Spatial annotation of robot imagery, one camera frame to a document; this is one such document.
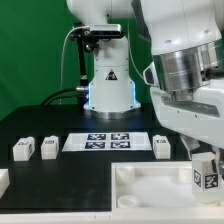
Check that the black camera on stand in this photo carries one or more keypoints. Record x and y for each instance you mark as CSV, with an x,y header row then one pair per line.
x,y
87,38

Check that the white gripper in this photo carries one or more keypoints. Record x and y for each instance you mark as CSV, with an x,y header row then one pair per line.
x,y
200,119

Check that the white front rail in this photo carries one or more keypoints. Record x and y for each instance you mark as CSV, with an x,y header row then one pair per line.
x,y
123,217

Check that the white square tabletop tray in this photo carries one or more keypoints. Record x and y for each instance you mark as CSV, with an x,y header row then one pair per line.
x,y
154,185

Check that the white left obstacle block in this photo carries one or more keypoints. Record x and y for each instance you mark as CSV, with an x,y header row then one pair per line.
x,y
4,181

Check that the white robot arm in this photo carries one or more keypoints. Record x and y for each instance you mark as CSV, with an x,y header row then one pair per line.
x,y
176,47

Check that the white sheet with fiducial markers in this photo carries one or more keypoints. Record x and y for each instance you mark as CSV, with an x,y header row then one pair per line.
x,y
116,141

